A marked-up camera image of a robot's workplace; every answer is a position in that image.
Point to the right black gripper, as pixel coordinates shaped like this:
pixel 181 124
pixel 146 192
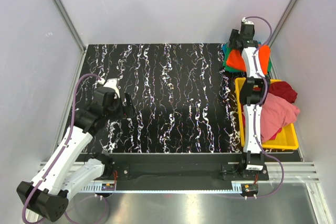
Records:
pixel 233 34

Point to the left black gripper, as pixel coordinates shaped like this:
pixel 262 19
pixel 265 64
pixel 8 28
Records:
pixel 128 111

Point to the orange t shirt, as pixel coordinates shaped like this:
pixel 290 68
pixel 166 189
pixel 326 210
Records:
pixel 236 60

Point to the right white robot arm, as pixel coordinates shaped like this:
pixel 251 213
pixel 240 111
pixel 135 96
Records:
pixel 252 97

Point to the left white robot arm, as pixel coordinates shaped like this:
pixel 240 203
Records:
pixel 50 191

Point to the folded green t shirt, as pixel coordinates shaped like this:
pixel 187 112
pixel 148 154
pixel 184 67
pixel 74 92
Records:
pixel 231 69

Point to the dark red t shirt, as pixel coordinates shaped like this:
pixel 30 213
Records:
pixel 283 90

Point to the pink t shirt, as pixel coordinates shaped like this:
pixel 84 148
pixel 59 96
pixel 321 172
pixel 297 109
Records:
pixel 276 114

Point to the yellow plastic bin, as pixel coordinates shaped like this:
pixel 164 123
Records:
pixel 286 139

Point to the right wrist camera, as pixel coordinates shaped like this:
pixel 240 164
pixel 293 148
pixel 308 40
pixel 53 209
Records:
pixel 247 27

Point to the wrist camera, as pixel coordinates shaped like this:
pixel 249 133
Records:
pixel 247 27
pixel 113 83

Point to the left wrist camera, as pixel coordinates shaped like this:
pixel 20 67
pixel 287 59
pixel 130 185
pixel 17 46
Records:
pixel 113 83

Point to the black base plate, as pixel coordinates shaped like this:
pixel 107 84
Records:
pixel 182 172

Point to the aluminium frame rail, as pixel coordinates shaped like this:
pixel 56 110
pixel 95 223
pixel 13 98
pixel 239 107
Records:
pixel 82 49

